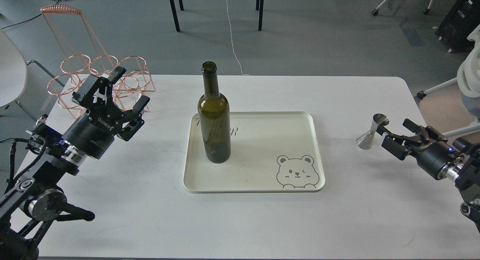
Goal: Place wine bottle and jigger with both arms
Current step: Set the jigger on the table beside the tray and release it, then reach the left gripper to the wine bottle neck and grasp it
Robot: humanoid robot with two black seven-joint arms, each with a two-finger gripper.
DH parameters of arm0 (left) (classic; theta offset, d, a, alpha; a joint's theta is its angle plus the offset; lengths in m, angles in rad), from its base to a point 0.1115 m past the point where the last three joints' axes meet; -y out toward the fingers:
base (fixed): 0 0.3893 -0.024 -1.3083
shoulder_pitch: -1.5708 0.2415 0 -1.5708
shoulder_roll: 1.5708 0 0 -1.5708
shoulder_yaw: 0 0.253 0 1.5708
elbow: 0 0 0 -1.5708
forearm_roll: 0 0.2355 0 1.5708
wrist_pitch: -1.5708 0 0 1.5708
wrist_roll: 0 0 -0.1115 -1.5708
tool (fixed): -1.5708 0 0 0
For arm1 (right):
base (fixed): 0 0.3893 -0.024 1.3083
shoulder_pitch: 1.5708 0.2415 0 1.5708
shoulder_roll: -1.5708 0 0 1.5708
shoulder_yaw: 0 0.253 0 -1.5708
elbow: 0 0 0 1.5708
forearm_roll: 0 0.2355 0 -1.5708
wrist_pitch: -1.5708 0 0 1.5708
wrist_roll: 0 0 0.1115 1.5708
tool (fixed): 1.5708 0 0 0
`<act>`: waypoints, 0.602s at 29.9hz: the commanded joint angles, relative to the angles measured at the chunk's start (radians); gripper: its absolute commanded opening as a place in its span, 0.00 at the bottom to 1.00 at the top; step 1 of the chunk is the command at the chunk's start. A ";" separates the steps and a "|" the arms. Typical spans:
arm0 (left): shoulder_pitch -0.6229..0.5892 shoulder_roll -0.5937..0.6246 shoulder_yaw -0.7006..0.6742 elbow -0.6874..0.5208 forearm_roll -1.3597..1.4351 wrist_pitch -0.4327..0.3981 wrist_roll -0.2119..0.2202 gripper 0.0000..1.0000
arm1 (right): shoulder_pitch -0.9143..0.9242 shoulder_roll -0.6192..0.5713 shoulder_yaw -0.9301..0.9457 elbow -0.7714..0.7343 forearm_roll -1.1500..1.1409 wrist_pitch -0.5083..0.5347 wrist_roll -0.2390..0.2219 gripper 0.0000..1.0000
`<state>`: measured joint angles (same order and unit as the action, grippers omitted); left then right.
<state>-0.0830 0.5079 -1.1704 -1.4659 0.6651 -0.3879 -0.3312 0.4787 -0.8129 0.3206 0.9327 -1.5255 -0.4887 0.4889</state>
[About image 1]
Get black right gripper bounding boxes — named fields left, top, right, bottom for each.
left=376, top=119, right=462, bottom=180

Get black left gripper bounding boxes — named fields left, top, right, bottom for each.
left=62, top=66, right=150, bottom=159

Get silver steel jigger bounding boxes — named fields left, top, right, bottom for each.
left=355, top=113, right=389, bottom=150

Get dark green wine bottle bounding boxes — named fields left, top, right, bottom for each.
left=197, top=61, right=231, bottom=163

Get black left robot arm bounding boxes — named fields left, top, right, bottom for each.
left=0, top=66, right=150, bottom=260

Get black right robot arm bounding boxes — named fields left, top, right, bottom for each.
left=375, top=119, right=480, bottom=192

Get white office chair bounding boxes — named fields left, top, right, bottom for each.
left=416, top=26, right=480, bottom=137

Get white round chair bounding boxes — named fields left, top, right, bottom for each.
left=0, top=31, right=65, bottom=120

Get black equipment case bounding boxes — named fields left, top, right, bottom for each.
left=435, top=0, right=480, bottom=53

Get white chair wheeled base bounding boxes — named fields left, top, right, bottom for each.
left=371, top=0, right=438, bottom=17

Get cream bear serving tray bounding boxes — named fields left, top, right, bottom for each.
left=183, top=111, right=326, bottom=193

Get black table legs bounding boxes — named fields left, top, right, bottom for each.
left=166, top=0, right=265, bottom=33

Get copper wire wine rack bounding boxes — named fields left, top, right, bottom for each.
left=40, top=4, right=156, bottom=119

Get white floor cable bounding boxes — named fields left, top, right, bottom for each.
left=219, top=0, right=250, bottom=76

